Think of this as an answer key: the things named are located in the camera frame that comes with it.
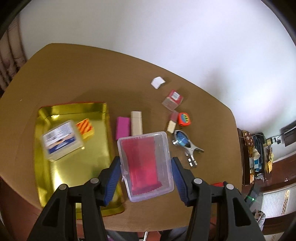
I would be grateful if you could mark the beige patterned curtain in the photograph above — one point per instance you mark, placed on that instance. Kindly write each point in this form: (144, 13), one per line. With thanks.
(10, 53)

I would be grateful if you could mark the orange striped small box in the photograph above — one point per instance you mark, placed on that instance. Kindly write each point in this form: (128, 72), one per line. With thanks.
(86, 128)

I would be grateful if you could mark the small red object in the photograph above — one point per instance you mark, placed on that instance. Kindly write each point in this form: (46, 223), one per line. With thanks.
(217, 184)

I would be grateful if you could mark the clear plastic box printed label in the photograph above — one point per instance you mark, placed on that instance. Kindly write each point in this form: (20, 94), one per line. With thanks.
(61, 139)

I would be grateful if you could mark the wooden cabinet with clutter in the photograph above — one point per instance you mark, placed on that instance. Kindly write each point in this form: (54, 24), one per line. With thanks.
(246, 160)

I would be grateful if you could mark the dark wall frame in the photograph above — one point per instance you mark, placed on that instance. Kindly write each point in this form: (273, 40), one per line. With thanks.
(289, 135)

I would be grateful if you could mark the clear plastic box red contents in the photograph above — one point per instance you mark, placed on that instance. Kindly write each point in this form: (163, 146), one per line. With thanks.
(143, 162)

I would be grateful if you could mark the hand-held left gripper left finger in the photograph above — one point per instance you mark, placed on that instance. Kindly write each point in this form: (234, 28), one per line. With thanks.
(113, 182)

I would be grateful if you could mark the white radiator cover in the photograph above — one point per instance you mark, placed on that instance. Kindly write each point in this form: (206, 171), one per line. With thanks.
(275, 201)

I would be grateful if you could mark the pink and cream eraser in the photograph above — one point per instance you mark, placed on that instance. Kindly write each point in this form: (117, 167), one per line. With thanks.
(172, 121)

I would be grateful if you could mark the silver clip with blue pad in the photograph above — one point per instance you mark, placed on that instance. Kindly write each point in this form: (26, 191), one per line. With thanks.
(185, 143)

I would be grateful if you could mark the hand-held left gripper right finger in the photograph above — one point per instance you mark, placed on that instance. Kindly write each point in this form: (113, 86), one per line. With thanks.
(180, 184)

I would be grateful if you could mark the orange tape measure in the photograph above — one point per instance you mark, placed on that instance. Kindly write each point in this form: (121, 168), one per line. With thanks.
(184, 119)

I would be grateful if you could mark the red cube box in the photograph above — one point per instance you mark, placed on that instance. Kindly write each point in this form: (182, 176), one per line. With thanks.
(173, 100)

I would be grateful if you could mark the pink rectangular block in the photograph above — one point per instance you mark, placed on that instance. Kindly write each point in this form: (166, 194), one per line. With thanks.
(122, 128)

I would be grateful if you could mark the gold tray with red sides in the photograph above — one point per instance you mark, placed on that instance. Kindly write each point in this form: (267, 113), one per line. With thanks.
(69, 173)

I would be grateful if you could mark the beige rectangular box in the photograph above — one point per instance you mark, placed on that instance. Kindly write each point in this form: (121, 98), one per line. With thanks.
(136, 124)

